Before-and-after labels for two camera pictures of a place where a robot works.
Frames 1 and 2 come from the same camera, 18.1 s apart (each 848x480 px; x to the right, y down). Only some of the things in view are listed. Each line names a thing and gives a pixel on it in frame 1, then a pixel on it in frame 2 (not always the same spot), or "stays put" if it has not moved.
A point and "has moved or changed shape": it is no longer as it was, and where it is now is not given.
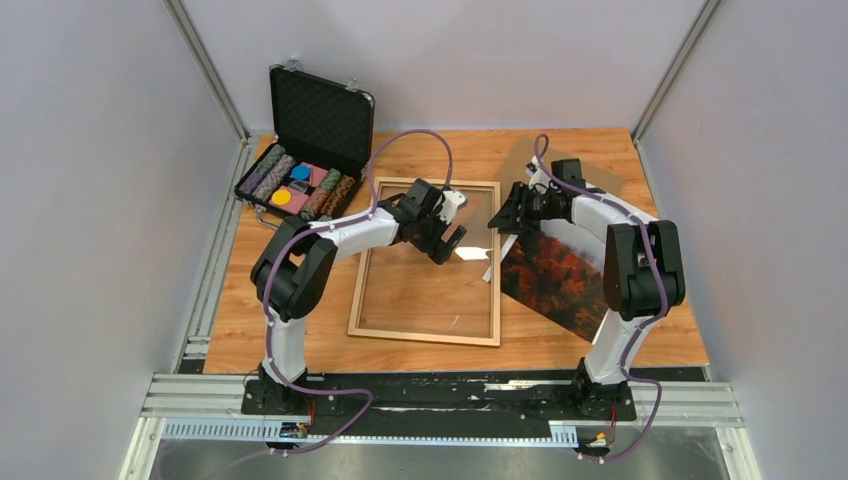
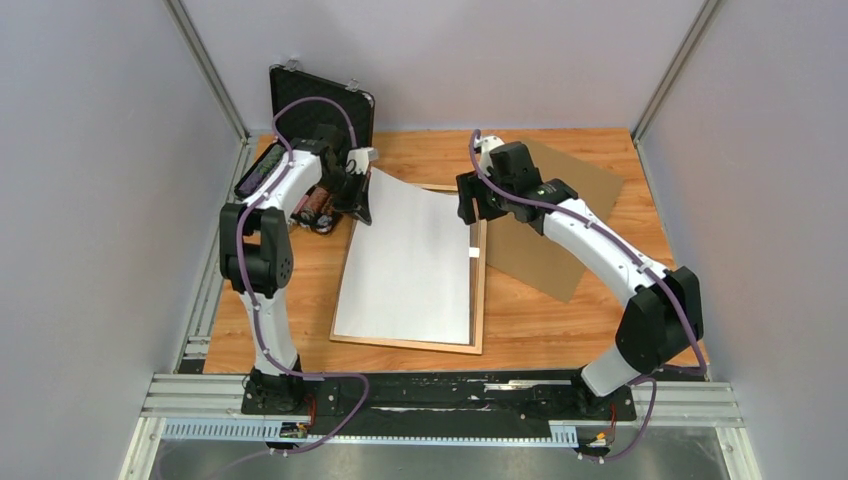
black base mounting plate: (443, 400) stays put
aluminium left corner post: (207, 67) stays put
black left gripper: (438, 249) to (358, 203)
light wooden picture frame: (355, 309) has moved or changed shape
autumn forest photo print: (557, 268) to (406, 275)
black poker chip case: (323, 137) stays put
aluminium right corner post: (675, 68) stays put
